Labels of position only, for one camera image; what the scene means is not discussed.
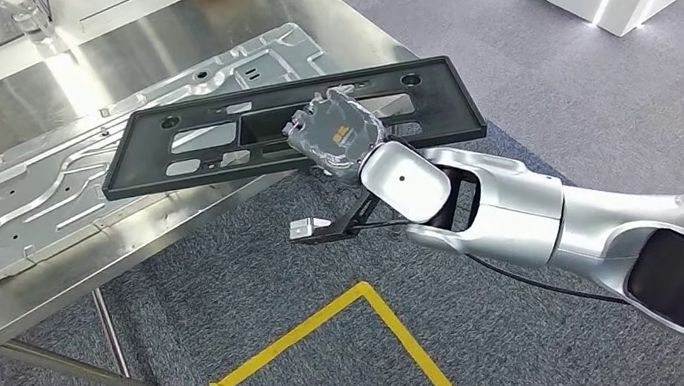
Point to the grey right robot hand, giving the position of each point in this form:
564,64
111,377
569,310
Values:
338,138

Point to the black plastic panel part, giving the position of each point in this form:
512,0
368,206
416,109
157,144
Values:
136,153

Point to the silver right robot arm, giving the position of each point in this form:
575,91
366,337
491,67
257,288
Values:
520,220

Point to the stainless steel workbench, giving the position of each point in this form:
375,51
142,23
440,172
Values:
28,296

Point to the yellow floor tape square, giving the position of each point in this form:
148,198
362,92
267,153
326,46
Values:
295,336

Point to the white table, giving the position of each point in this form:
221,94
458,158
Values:
158,30

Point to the stamped grey metal plate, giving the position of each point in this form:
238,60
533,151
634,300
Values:
47,193

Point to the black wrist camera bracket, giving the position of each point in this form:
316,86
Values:
346,224

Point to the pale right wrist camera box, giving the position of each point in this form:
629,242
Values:
303,228

